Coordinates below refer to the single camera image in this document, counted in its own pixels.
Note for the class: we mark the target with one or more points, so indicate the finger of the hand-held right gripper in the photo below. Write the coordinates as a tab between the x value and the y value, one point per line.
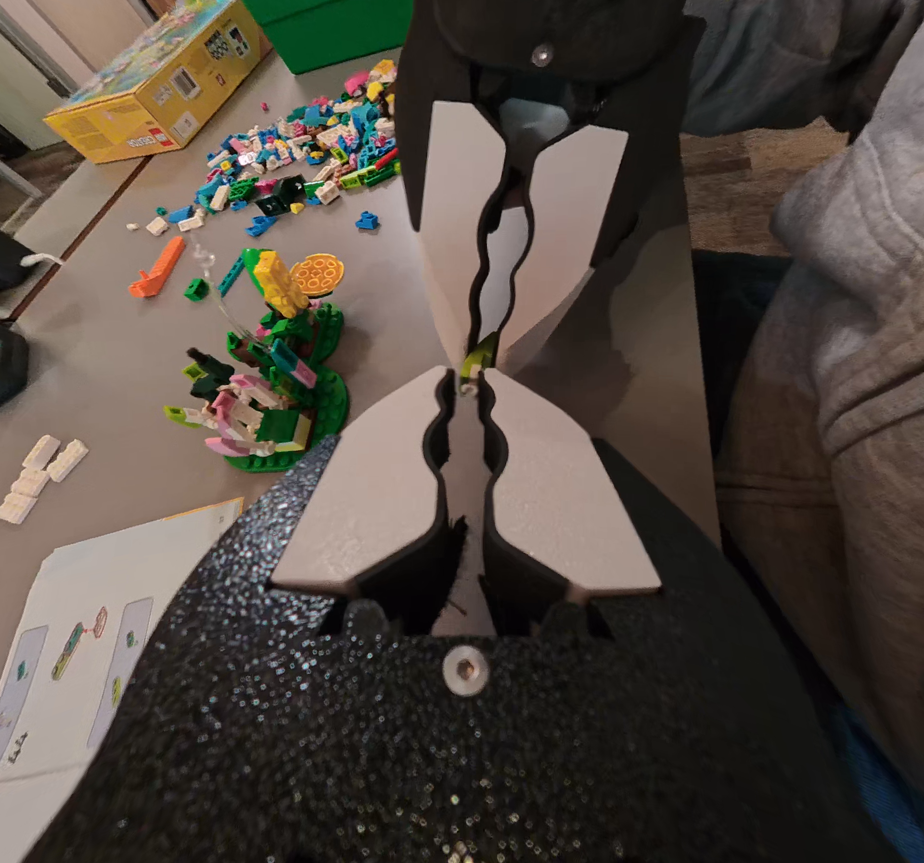
455	184
570	227

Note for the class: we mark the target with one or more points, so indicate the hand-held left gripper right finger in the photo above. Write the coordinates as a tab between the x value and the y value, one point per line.
570	502

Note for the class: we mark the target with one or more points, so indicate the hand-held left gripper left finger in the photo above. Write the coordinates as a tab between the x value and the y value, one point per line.
361	502

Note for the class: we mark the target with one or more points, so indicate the lime green lego leaf piece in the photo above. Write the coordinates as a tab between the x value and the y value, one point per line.
482	354

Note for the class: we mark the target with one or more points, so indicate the blue lego brick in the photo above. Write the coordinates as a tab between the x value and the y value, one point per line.
261	226
368	222

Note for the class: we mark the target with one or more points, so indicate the green lego flower model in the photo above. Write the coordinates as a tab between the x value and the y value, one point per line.
332	404

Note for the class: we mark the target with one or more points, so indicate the pile of loose lego bricks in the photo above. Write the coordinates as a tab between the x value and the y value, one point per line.
325	134

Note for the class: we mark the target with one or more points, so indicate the teal lego beam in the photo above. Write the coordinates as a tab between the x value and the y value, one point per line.
232	275

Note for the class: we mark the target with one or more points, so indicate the small green lego brick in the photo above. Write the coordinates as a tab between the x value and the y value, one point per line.
196	290

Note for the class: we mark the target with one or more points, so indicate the lego instruction booklet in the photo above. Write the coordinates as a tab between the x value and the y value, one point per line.
86	574

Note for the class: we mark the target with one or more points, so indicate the white lego brick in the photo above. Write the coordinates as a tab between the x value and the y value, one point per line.
41	451
157	227
16	509
68	460
30	482

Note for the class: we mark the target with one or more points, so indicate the yellow lego box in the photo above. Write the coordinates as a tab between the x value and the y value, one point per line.
144	105

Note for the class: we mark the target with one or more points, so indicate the pale grey cloth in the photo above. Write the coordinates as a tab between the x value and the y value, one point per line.
779	33

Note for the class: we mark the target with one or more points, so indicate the green storage bin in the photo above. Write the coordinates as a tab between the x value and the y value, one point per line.
325	4

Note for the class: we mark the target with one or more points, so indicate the orange brick separator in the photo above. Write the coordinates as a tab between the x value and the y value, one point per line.
162	267

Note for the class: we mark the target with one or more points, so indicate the black object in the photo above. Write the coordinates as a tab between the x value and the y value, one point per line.
11	365
14	267

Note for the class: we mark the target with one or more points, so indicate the blue cloth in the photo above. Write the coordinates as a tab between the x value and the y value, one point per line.
877	755

